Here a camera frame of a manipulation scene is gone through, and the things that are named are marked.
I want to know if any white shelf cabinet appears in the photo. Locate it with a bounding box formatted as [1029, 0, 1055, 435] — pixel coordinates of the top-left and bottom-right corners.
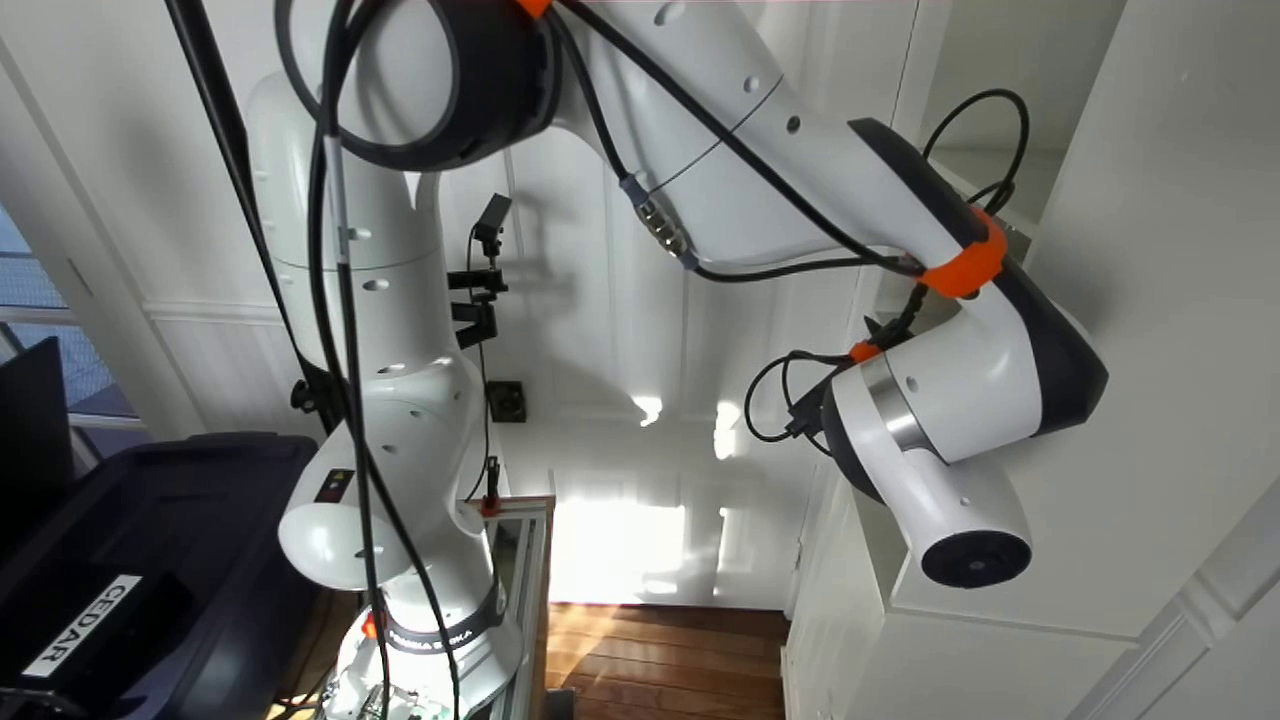
[786, 0, 1280, 720]

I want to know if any black equipment case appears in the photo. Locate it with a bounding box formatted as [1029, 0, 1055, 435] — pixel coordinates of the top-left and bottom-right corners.
[0, 435, 318, 720]

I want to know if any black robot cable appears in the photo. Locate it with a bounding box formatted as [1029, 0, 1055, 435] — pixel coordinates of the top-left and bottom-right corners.
[274, 0, 473, 720]

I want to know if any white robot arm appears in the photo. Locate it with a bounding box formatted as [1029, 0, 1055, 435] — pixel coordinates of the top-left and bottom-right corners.
[254, 0, 1110, 720]

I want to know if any orange cable clip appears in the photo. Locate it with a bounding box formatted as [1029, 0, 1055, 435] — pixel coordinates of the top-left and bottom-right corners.
[922, 210, 1010, 299]

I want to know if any black camera on stand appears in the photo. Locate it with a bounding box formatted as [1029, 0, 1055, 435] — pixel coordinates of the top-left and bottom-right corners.
[447, 192, 514, 346]

